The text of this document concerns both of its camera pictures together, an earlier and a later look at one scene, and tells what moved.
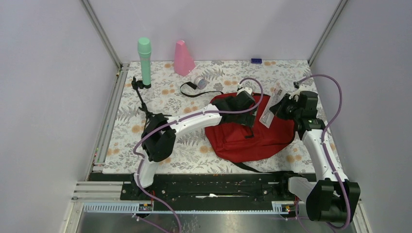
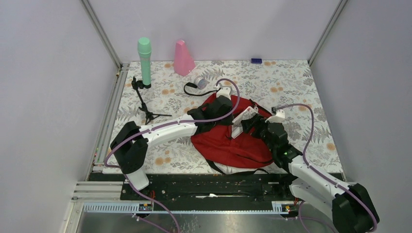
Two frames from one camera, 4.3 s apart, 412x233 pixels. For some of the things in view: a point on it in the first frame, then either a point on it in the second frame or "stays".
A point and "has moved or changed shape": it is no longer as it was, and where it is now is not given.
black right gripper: x=278 y=109 -> x=257 y=121
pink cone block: x=183 y=62 stays
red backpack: x=244 y=143 has moved or changed shape
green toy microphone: x=144 y=46 stays
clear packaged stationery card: x=278 y=93 -> x=237 y=128
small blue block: x=256 y=60 stays
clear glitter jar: x=201 y=83 stays
